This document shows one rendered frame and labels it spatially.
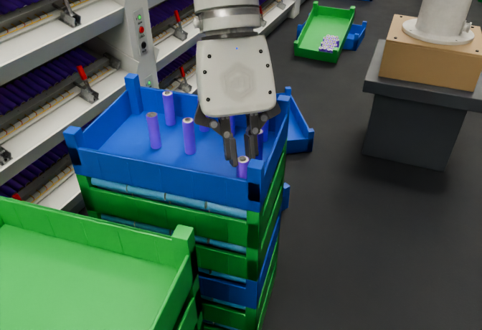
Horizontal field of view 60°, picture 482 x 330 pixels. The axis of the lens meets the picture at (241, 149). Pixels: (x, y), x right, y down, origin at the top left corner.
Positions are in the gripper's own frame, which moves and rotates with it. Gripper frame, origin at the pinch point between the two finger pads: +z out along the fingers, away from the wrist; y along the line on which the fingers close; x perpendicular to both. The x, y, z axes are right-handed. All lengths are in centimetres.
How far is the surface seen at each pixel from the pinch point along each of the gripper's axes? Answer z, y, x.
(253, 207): 8.2, 0.7, -1.6
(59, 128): -1, -33, 45
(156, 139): -0.6, -11.3, 13.3
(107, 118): -4.6, -18.9, 18.4
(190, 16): -28, 6, 98
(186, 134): -1.3, -6.5, 10.2
